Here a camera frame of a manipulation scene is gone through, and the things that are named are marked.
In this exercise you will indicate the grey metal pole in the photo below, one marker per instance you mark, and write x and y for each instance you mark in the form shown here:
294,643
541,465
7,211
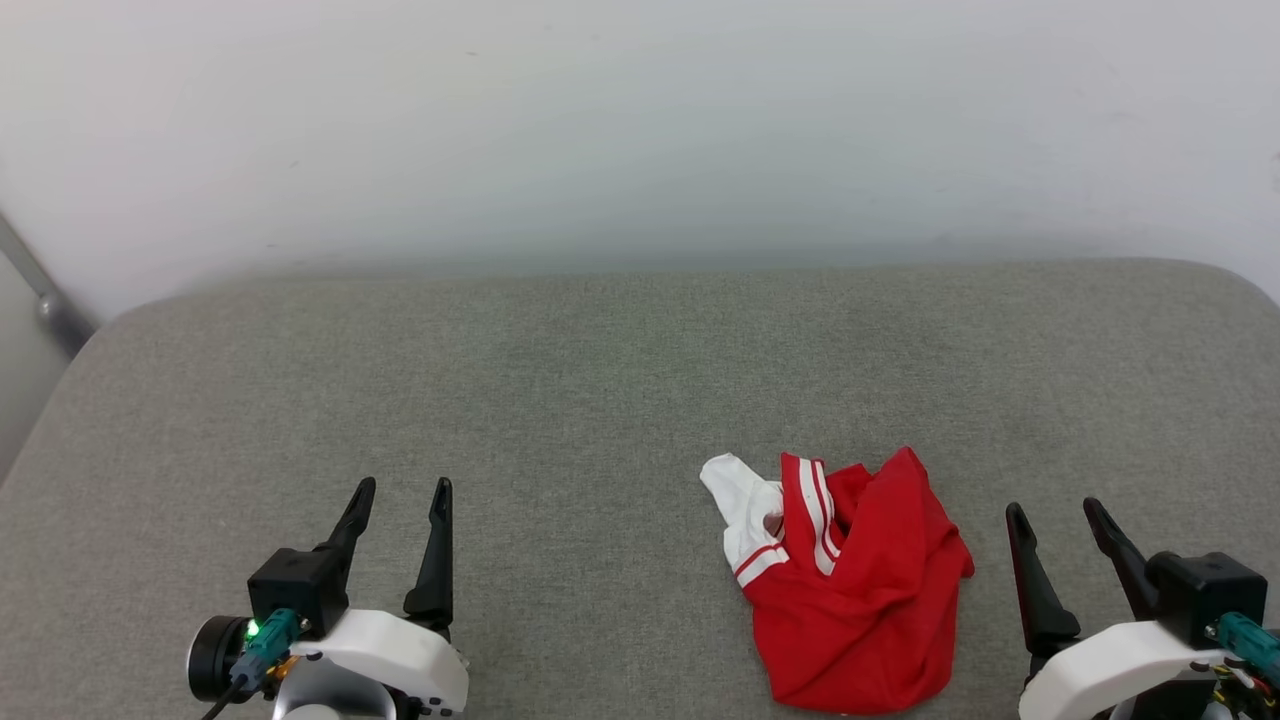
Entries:
50,300

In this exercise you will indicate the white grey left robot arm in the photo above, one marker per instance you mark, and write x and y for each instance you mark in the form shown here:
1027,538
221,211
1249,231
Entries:
215,655

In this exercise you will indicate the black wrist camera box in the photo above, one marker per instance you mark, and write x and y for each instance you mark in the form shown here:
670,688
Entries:
295,585
1205,590

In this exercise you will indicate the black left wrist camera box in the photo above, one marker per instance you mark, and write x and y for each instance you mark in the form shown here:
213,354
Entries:
295,585

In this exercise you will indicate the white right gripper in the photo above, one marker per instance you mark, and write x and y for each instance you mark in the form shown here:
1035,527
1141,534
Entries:
1110,665

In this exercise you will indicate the red white basketball jersey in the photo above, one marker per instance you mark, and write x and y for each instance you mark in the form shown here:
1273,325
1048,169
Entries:
870,600

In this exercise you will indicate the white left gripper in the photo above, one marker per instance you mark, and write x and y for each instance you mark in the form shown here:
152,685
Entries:
400,650

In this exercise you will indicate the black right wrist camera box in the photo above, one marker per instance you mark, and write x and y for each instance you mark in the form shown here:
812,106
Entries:
1205,590

